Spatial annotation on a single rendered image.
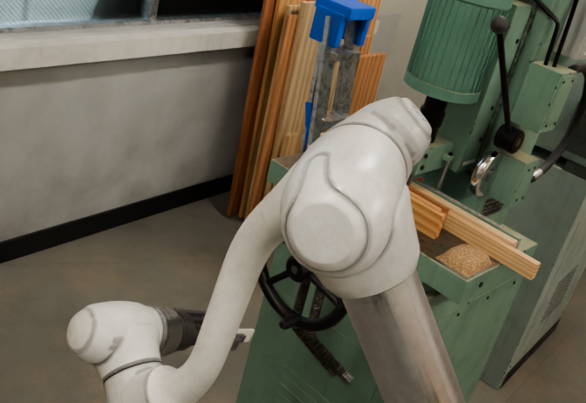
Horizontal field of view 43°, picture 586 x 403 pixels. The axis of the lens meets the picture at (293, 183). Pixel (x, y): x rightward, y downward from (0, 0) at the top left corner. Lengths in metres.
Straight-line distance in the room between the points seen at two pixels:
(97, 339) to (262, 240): 0.33
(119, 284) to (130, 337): 1.60
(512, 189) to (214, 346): 0.95
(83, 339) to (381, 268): 0.58
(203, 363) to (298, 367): 0.84
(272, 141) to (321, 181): 2.47
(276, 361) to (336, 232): 1.27
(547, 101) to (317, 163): 1.05
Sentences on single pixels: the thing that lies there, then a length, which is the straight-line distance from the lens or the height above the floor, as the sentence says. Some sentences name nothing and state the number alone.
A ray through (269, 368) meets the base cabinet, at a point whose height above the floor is 0.35.
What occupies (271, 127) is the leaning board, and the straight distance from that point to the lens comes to 3.23.
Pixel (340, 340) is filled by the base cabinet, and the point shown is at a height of 0.57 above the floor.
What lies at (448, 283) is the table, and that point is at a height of 0.87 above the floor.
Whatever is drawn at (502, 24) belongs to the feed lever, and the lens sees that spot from 1.53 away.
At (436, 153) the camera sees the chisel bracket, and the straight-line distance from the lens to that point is 1.79.
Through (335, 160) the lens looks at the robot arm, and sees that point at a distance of 0.83.
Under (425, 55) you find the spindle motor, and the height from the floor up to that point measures 1.28.
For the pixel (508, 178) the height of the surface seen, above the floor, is 1.03.
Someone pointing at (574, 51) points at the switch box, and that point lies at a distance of 1.90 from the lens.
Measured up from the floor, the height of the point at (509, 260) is 0.92.
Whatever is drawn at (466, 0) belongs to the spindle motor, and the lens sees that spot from 1.62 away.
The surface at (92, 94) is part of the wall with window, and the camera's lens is 2.84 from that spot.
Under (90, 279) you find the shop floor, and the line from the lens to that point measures 2.89.
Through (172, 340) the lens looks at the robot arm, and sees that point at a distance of 1.38.
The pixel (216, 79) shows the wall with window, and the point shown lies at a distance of 3.29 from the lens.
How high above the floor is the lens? 1.64
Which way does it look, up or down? 25 degrees down
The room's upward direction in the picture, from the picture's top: 15 degrees clockwise
